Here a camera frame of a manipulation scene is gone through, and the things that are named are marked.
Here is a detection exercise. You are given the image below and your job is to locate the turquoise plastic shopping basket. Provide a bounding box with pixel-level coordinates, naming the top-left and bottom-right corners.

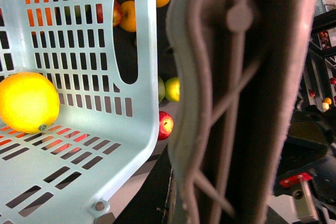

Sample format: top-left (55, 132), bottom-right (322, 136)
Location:
top-left (1, 0), bottom-right (159, 223)

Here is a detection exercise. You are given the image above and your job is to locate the peach fruit front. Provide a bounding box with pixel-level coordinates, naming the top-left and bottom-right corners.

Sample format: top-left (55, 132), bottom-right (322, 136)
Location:
top-left (41, 130), bottom-right (89, 155)

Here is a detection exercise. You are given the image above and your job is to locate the yellow apple front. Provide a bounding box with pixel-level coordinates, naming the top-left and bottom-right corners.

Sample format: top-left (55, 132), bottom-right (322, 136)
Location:
top-left (119, 1), bottom-right (137, 33)

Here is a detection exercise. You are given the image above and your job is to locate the round orange middle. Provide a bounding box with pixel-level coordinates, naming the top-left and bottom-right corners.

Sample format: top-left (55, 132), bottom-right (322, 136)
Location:
top-left (24, 0), bottom-right (57, 36)

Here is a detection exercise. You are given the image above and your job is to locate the grey basket handle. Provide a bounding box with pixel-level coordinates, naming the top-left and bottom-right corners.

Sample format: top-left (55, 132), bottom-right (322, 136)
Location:
top-left (166, 0), bottom-right (316, 223)

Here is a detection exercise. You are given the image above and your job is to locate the green avocado front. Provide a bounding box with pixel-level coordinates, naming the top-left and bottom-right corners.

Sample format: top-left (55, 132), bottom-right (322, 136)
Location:
top-left (158, 76), bottom-right (165, 103)

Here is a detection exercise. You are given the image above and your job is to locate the red apple front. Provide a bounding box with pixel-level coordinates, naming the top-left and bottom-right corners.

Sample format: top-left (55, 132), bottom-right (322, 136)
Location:
top-left (157, 111), bottom-right (174, 141)

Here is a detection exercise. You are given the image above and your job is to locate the red apple on shelf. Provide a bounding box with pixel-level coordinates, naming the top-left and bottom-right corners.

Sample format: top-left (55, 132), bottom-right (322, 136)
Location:
top-left (96, 0), bottom-right (123, 27)

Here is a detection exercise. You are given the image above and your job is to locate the yellow lemon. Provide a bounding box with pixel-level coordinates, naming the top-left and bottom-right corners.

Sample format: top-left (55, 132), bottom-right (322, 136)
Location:
top-left (1, 72), bottom-right (60, 134)

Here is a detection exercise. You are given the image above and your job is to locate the green apple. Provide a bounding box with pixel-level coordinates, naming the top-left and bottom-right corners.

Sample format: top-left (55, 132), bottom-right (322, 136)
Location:
top-left (164, 77), bottom-right (180, 102)

